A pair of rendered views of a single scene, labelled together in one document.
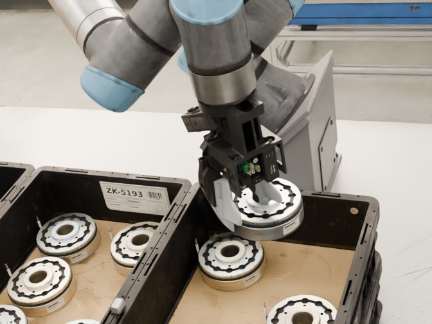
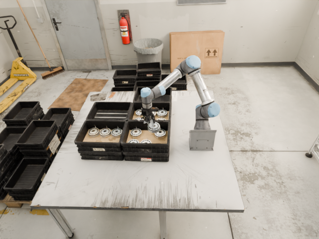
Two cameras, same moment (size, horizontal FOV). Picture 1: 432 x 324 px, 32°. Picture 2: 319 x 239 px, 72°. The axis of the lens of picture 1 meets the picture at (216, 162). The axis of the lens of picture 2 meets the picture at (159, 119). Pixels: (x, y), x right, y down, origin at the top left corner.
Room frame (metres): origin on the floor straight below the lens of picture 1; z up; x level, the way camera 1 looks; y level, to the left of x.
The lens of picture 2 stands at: (0.39, -1.37, 2.21)
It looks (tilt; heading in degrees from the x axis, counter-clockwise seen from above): 39 degrees down; 70
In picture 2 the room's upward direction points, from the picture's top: 3 degrees counter-clockwise
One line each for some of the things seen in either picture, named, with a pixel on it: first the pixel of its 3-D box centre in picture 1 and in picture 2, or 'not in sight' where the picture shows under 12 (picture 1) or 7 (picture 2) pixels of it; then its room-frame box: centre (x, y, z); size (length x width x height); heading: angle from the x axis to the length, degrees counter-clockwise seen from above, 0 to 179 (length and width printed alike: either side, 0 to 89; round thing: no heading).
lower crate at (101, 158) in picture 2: not in sight; (105, 144); (0.40, 0.17, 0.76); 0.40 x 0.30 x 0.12; 154
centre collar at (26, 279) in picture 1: (38, 278); not in sight; (0.91, 0.31, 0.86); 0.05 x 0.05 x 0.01
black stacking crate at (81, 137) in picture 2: not in sight; (102, 136); (0.40, 0.17, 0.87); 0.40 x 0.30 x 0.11; 154
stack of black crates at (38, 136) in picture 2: not in sight; (43, 144); (-0.28, 0.88, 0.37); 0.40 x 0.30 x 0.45; 65
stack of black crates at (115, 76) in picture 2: not in sight; (126, 82); (1.04, 1.98, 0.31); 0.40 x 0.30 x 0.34; 156
